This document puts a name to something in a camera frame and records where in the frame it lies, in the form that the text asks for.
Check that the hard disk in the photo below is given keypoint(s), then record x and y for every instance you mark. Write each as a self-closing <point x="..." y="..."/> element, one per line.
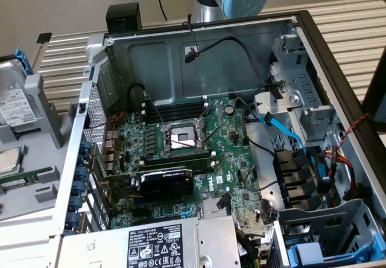
<point x="15" y="105"/>

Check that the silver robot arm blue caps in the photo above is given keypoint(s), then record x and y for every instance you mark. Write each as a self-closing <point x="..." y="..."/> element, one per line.
<point x="205" y="11"/>

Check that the blue disk carrier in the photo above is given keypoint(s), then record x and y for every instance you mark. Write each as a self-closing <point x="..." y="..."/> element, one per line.
<point x="309" y="253"/>

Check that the black RAM slot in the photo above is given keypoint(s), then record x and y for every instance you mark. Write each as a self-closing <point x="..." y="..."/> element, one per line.
<point x="178" y="114"/>
<point x="205" y="168"/>
<point x="178" y="158"/>
<point x="178" y="105"/>

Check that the CPU socket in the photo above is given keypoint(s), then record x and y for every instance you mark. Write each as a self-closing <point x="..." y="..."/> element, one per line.
<point x="181" y="136"/>

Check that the thin metal locking lever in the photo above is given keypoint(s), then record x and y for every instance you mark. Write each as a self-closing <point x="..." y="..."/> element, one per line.
<point x="156" y="111"/>
<point x="184" y="143"/>

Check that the silver socket cover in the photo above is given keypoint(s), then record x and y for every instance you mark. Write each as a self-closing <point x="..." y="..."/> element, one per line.
<point x="218" y="112"/>

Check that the round coin battery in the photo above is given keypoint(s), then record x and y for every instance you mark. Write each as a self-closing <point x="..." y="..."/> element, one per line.
<point x="230" y="109"/>

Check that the green Dell motherboard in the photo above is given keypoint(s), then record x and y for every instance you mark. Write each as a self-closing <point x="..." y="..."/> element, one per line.
<point x="229" y="159"/>

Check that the black Nvidia graphics card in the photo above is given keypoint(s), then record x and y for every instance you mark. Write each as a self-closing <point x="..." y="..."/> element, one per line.
<point x="169" y="185"/>

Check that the open grey PC case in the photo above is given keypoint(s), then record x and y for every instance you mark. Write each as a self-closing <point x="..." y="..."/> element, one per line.
<point x="150" y="59"/>

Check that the silver finned heat sink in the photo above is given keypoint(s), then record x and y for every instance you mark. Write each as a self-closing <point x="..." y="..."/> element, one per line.
<point x="211" y="206"/>

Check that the blue card clip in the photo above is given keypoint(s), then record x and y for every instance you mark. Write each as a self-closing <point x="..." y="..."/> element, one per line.
<point x="74" y="219"/>
<point x="77" y="203"/>
<point x="80" y="188"/>
<point x="86" y="147"/>
<point x="81" y="174"/>

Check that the grey metal drive cage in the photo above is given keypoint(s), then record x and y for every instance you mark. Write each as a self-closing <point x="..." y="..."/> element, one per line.
<point x="297" y="81"/>

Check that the small black box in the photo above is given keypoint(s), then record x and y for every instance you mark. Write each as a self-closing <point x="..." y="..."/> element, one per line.
<point x="123" y="17"/>

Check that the grey power supply with label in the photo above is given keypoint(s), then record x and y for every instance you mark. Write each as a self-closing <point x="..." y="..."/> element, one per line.
<point x="150" y="244"/>

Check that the grey parts rack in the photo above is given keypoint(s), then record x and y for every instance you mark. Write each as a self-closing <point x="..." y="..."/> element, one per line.
<point x="39" y="159"/>

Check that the green RAM stick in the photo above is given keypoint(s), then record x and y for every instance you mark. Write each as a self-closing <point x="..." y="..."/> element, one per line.
<point x="24" y="180"/>

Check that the silver CPU chip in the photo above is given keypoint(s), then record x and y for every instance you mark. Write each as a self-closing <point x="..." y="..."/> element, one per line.
<point x="7" y="159"/>

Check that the black plastic duct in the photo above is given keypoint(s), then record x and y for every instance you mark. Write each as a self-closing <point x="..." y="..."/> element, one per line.
<point x="292" y="165"/>

